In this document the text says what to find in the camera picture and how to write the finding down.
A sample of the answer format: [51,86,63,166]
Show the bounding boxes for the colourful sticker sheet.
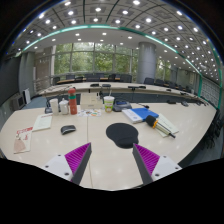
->
[77,108,102,118]

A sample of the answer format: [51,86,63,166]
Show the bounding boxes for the black round mouse pad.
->
[105,122,140,149]

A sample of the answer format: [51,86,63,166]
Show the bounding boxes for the white booklet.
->
[32,113,54,132]

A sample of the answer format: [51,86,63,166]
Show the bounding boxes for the row of dark office chairs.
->
[53,73,201,95]
[202,109,224,151]

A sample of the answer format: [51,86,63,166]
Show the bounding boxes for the plain white cup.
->
[49,98,60,116]

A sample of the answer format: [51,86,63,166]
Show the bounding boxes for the red and white leaflet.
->
[13,125,34,155]

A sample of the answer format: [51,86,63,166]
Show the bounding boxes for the long curved conference desk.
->
[36,81,208,105]

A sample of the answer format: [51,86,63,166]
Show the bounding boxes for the black computer mouse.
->
[60,124,77,136]

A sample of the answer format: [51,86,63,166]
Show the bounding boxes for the pale green paper sheet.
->
[155,113,180,138]

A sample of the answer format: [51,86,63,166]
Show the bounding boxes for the white cardboard box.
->
[79,92,104,111]

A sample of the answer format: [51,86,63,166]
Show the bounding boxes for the blue and white book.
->
[121,107,160,125]

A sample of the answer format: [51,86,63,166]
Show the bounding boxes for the black handheld microphone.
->
[144,114,177,139]

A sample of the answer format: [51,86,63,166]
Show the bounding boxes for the red bottle with green band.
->
[67,87,78,116]

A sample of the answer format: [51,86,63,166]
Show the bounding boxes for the ceiling lights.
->
[14,0,218,73]

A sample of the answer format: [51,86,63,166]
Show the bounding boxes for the white lidded mug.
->
[58,98,70,116]

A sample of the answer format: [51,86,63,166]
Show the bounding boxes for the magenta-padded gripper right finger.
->
[132,143,183,186]

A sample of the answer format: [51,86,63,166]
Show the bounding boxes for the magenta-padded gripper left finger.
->
[42,142,93,186]

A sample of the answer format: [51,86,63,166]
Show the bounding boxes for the grey conference microphone unit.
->
[112,99,133,113]

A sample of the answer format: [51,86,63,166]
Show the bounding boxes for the grey round column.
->
[136,41,157,84]

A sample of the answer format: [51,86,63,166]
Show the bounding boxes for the paper cup with straw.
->
[103,88,116,113]

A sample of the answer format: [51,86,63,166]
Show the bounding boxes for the grey floor air unit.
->
[9,93,26,111]

